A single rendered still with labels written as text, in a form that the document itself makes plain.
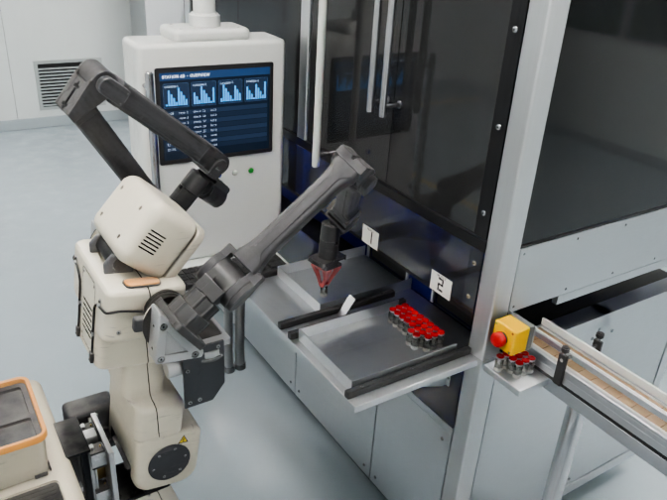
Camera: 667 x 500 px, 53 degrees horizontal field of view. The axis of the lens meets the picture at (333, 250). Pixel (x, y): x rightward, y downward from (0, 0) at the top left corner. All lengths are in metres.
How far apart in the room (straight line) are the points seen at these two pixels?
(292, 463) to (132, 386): 1.25
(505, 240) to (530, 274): 0.17
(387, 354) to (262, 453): 1.10
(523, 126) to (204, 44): 1.06
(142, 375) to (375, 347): 0.62
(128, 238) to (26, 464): 0.53
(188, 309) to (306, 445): 1.57
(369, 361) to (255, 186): 0.89
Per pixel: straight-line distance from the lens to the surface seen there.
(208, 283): 1.34
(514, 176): 1.61
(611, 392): 1.78
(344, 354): 1.79
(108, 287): 1.40
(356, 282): 2.13
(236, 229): 2.43
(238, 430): 2.88
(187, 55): 2.18
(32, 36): 6.72
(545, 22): 1.53
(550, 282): 1.89
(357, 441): 2.55
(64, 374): 3.30
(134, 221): 1.40
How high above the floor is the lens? 1.92
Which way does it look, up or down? 27 degrees down
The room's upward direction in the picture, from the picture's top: 4 degrees clockwise
